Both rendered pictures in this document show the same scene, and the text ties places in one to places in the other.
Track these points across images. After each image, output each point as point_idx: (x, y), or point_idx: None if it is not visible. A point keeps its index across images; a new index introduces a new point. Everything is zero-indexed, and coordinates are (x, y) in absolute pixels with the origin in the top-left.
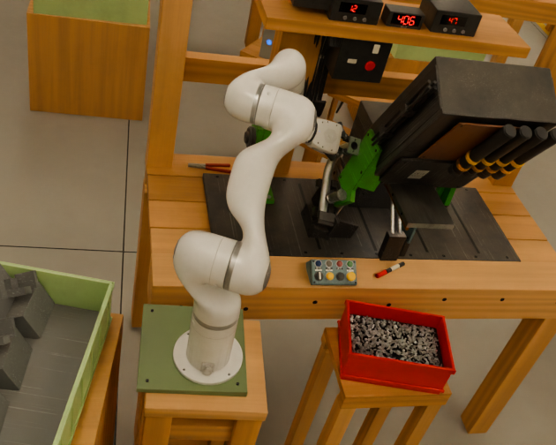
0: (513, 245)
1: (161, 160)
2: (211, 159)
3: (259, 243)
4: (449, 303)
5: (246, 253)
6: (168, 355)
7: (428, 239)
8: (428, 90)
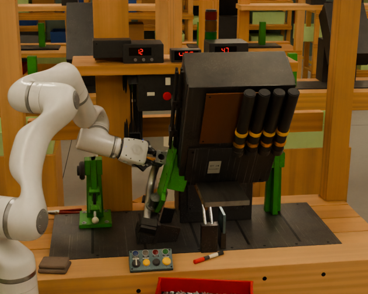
0: (338, 235)
1: None
2: (66, 207)
3: (30, 191)
4: (271, 282)
5: (19, 200)
6: None
7: (252, 237)
8: (177, 74)
